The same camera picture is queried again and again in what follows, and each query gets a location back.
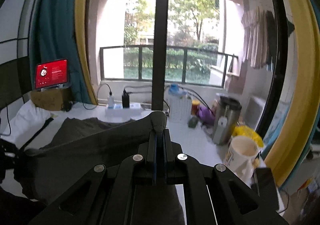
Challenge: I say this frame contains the hanging beige clothes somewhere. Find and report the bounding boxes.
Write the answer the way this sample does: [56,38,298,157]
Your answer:
[241,7,277,72]

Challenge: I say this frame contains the red screen tablet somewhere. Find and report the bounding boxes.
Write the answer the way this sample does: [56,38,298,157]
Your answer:
[35,59,68,89]

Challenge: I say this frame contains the white charger plug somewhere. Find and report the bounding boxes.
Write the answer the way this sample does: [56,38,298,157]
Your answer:
[107,91,114,108]

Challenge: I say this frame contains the black smartphone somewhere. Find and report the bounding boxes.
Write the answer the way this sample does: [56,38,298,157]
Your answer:
[253,167,279,211]

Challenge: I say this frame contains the black window frame post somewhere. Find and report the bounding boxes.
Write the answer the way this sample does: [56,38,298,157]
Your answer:
[151,0,168,111]

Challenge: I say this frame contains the yellow curtain right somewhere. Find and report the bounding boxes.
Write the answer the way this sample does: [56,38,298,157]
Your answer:
[263,0,320,188]

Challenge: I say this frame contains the balcony railing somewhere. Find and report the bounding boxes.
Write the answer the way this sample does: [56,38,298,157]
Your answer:
[99,44,238,88]

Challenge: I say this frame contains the yellow curtain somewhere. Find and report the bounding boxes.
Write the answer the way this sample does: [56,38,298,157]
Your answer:
[74,0,98,105]
[263,0,320,188]

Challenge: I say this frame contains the cream bear mug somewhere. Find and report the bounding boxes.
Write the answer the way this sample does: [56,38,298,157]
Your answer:
[223,135,259,184]

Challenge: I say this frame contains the purple plush toy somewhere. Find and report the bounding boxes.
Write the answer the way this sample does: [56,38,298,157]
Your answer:
[196,105,215,126]

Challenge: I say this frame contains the small green figurine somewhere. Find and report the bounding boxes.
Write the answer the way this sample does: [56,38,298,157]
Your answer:
[188,116,199,129]

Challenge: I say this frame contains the red yellow jar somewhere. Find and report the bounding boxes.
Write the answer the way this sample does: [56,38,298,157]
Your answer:
[191,100,201,115]

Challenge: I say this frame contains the white perforated basket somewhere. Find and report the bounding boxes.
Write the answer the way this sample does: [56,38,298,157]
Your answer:
[168,95,192,124]

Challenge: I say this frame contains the yellow curtain left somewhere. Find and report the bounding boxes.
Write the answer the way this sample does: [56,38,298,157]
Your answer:
[74,0,98,105]

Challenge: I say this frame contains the brown cardboard box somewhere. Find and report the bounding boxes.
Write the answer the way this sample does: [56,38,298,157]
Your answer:
[30,88,72,112]

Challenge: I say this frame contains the black charger plug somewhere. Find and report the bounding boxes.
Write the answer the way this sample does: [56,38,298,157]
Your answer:
[121,90,130,108]

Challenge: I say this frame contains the dark grey t-shirt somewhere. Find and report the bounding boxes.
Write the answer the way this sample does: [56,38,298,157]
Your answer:
[14,111,185,224]

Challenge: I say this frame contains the stainless steel tumbler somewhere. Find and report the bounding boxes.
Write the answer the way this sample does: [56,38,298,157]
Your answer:
[212,95,242,145]

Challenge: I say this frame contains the white power strip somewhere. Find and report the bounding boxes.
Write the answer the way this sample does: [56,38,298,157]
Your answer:
[105,102,143,118]

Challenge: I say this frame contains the black coiled cable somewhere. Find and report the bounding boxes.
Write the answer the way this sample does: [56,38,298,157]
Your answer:
[61,100,74,112]

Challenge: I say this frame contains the blue cloth in basket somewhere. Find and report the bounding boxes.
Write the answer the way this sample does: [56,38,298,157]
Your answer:
[168,83,187,97]

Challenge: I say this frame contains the white folded garment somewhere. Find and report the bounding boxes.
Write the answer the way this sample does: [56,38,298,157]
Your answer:
[1,100,52,148]

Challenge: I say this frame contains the yellow plastic bag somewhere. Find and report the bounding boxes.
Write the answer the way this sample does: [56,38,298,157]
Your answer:
[232,125,264,148]

